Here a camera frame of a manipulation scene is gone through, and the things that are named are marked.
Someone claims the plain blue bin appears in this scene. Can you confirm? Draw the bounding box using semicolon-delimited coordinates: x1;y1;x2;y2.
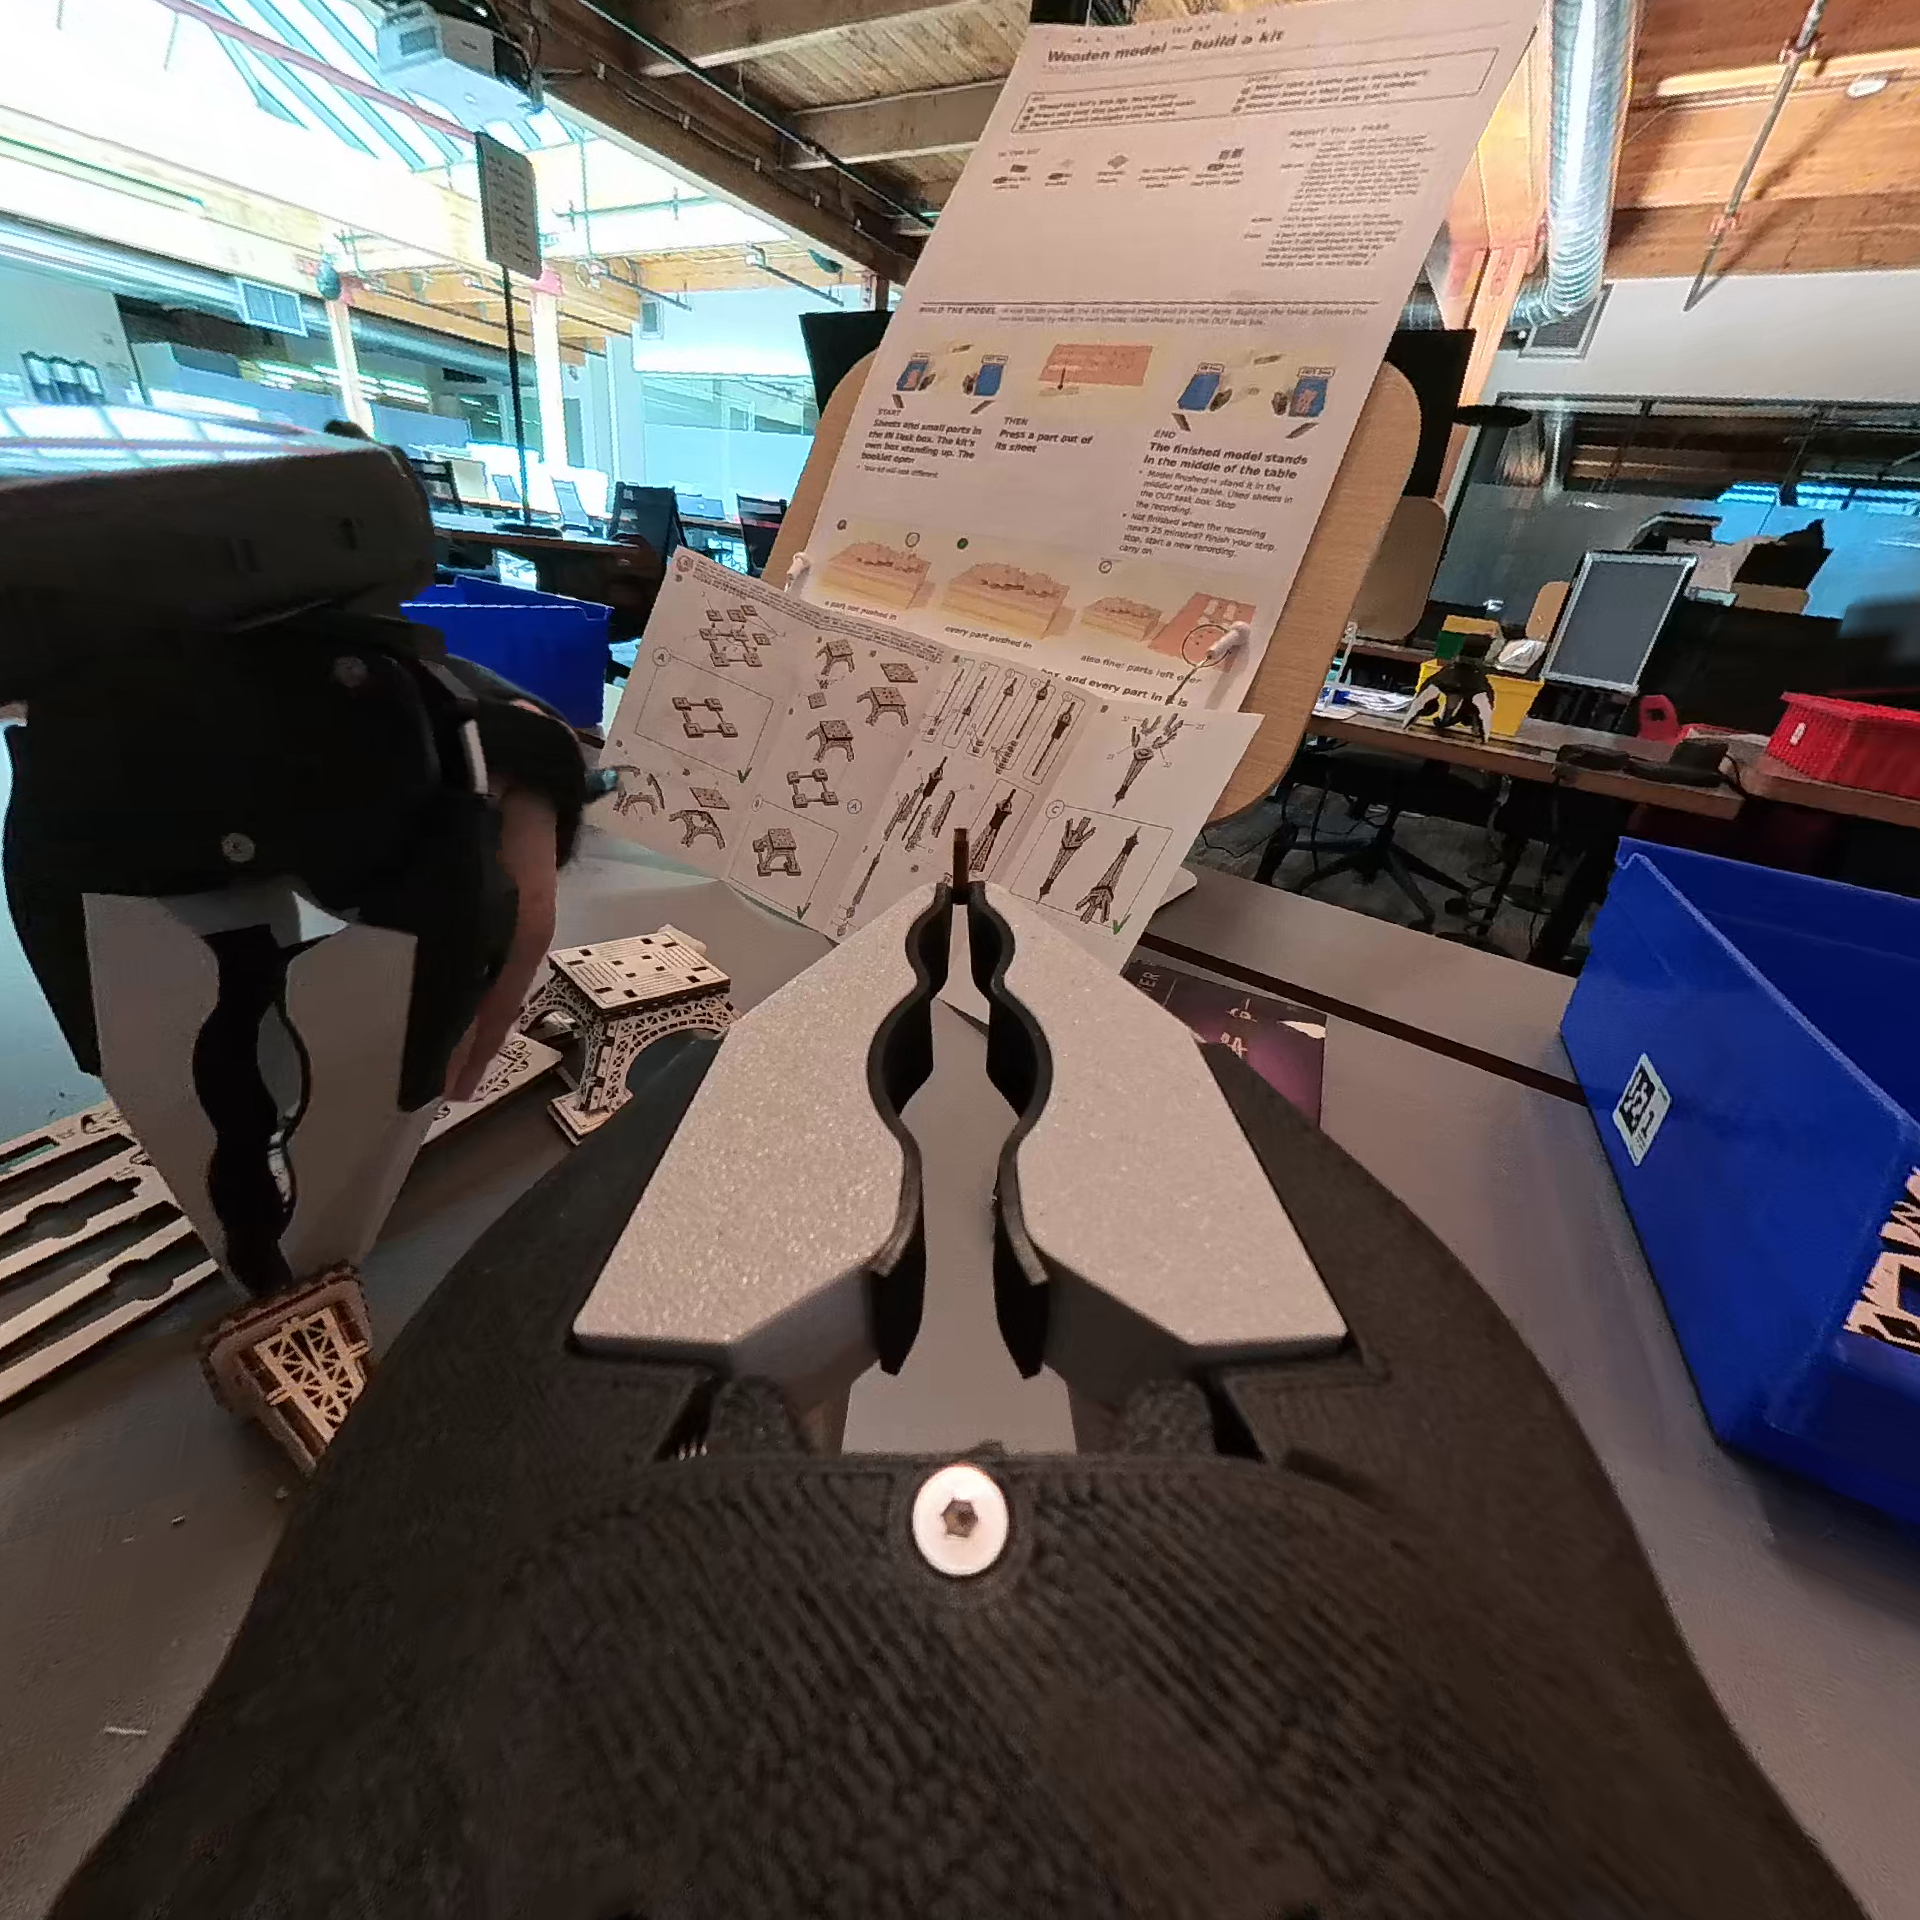
403;582;616;725

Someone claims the person's left hand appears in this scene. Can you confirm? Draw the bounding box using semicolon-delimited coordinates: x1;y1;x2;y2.
448;783;563;1106

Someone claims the grey desk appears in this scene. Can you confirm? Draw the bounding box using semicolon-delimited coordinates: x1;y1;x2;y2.
0;817;1920;1920

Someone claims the wooden tower base model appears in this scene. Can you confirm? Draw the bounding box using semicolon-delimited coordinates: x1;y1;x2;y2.
517;921;740;1145

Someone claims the black office chair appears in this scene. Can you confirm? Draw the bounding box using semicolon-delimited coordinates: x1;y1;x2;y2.
1260;779;1450;933

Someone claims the wooden tower section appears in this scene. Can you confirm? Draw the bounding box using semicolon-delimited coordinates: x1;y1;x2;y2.
202;1265;376;1475

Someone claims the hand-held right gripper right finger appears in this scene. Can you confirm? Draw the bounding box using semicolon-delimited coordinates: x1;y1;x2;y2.
967;885;1349;1382

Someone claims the purple kit box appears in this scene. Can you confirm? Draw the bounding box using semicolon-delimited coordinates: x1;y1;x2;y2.
1122;959;1330;1130

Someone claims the folded assembly booklet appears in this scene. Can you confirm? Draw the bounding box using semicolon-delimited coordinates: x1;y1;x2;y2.
599;558;1264;969

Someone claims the laser-cut wooden parts sheet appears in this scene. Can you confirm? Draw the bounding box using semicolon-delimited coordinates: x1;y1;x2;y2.
0;1030;568;1412

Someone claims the wooden background table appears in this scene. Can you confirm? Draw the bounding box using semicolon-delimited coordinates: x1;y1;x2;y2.
1306;703;1748;826

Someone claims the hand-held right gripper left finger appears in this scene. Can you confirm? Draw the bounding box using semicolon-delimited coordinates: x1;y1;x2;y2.
573;885;963;1412

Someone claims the black and white gripper device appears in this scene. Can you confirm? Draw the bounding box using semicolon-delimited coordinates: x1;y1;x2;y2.
1408;655;1501;741

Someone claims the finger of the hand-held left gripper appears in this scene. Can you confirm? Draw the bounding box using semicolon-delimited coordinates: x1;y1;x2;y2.
256;887;437;1292
82;892;274;1295

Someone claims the silver ventilation duct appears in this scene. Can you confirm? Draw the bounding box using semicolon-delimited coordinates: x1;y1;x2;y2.
1546;0;1653;356

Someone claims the red basket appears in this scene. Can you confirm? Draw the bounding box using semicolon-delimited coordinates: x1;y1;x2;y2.
1763;690;1920;812

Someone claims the yellow bin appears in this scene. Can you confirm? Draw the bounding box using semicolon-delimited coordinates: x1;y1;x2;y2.
1431;660;1547;735

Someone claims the wooden display stand board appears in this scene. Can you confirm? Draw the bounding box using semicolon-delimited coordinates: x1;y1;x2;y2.
779;351;1426;826

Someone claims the ceiling projector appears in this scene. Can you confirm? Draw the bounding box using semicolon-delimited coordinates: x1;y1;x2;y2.
375;12;544;95

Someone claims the hanging sign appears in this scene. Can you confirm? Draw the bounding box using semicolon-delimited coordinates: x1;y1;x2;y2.
474;133;544;277

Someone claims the large printed instruction sheet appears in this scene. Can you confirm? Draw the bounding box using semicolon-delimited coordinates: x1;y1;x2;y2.
803;0;1547;713

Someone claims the blue bin with printed tag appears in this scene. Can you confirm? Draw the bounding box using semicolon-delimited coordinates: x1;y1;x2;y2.
1558;837;1920;1524

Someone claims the computer monitor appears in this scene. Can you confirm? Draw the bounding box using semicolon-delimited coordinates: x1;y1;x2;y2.
1543;551;1701;695

